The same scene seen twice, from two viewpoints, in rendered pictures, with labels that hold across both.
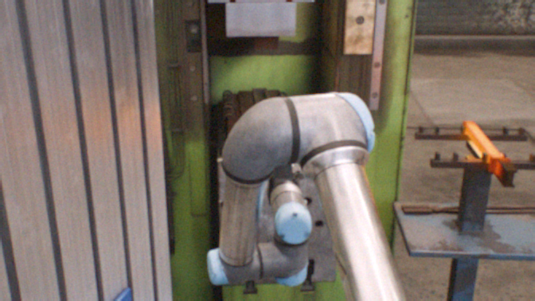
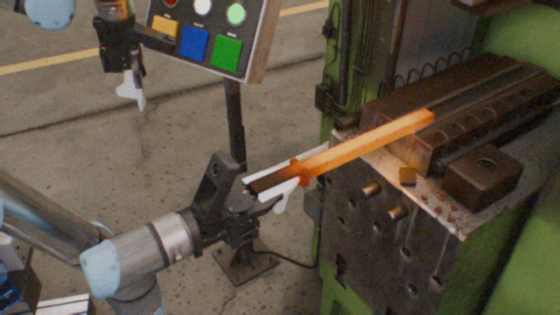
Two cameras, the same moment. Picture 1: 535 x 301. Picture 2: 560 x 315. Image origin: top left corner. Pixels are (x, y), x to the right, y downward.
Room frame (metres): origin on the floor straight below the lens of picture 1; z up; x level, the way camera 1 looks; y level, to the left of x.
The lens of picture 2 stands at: (1.11, -0.57, 1.57)
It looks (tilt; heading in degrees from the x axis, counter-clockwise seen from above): 40 degrees down; 60
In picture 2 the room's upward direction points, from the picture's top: straight up
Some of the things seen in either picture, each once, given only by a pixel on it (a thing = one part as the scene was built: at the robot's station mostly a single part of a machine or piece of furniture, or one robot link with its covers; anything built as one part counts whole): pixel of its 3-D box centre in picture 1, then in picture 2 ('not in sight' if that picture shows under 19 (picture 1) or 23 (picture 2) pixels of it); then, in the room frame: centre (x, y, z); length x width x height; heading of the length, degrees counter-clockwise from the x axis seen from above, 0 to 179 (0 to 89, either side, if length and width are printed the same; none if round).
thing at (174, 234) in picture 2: (288, 201); (173, 239); (1.20, -0.07, 0.99); 0.08 x 0.05 x 0.08; 94
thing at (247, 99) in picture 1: (256, 116); (461, 103); (1.91, 0.00, 0.96); 0.42 x 0.20 x 0.09; 4
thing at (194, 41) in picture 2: not in sight; (195, 43); (1.47, 0.48, 1.01); 0.07 x 0.05 x 0.07; 119
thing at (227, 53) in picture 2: not in sight; (227, 53); (1.52, 0.39, 1.01); 0.07 x 0.05 x 0.07; 119
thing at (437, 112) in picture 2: (263, 106); (474, 95); (1.91, -0.02, 0.99); 0.42 x 0.05 x 0.01; 4
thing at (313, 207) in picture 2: not in sight; (318, 206); (1.79, 0.36, 0.36); 0.09 x 0.07 x 0.12; 94
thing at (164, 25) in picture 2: not in sight; (164, 33); (1.42, 0.57, 1.01); 0.07 x 0.05 x 0.07; 119
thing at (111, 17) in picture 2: not in sight; (115, 6); (1.29, 0.44, 1.16); 0.08 x 0.08 x 0.05
